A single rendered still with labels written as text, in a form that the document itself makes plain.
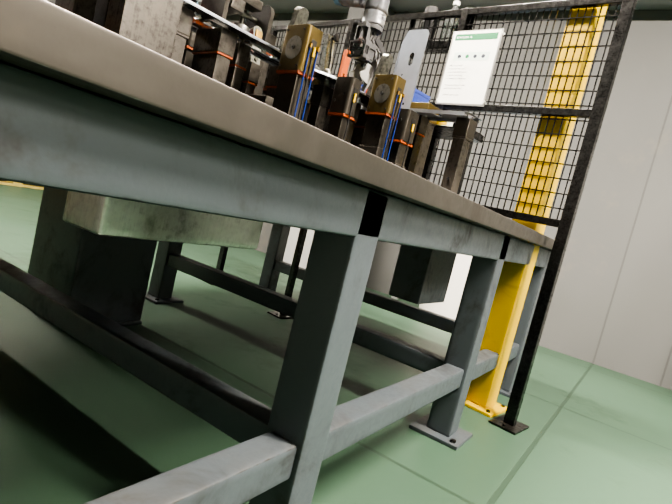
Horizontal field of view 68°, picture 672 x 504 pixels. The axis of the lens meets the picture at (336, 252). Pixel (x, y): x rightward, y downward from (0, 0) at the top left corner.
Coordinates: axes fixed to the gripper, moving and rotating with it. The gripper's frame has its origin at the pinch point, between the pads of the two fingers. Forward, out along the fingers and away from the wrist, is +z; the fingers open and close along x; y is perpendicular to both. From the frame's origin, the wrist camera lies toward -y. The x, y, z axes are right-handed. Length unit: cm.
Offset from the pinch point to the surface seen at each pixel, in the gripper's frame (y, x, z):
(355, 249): 68, 67, 45
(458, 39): -55, -3, -39
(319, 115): 13.9, -2.9, 12.9
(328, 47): -0.1, -20.6, -14.7
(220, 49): 57, 1, 8
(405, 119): -3.9, 17.8, 7.8
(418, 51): -26.9, -0.8, -23.0
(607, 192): -250, 19, -10
